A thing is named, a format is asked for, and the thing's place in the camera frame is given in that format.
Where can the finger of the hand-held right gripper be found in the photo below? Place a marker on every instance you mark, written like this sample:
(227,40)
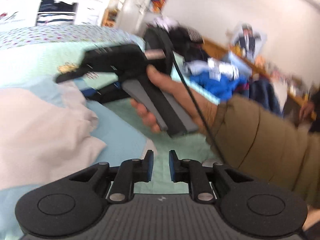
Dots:
(72,75)
(107,93)

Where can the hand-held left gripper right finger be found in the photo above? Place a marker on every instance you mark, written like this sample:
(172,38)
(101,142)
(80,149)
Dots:
(171,166)

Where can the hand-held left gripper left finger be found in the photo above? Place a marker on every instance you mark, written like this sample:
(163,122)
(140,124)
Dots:
(150,165)

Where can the light blue white jacket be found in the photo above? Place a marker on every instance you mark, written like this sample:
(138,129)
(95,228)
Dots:
(37,130)

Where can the white crumpled clothes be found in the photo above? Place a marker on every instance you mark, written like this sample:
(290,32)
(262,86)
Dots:
(163,23)

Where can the folded dark clothes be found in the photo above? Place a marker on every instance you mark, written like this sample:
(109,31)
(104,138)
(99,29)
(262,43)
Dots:
(58,5)

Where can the person's right hand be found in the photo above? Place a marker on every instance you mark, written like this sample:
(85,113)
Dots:
(190,102)

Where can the mint green quilted bedspread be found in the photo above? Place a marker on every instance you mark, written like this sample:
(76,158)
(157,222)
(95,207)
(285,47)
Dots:
(62,60)

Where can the wooden chair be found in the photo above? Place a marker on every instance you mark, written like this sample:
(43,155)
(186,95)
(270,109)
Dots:
(110,17)

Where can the white door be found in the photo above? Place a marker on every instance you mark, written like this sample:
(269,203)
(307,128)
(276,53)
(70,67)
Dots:
(130,10)

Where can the white drawer unit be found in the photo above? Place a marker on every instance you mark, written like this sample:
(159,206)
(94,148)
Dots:
(92,10)

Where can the striped folded bedding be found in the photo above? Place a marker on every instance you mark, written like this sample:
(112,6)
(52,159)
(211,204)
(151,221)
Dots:
(56,18)

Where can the white wardrobe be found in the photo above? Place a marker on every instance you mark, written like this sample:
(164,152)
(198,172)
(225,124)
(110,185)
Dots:
(25,0)

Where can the blue quilted sweater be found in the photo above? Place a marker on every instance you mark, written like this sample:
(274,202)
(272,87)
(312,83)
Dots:
(217,82)

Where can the white grey garment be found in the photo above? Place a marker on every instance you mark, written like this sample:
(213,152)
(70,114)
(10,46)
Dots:
(220,67)

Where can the navy sweater red stripes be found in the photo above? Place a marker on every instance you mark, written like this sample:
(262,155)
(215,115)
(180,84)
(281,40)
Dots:
(262,90)

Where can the framed boy portrait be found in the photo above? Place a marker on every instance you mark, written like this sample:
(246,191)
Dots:
(248,40)

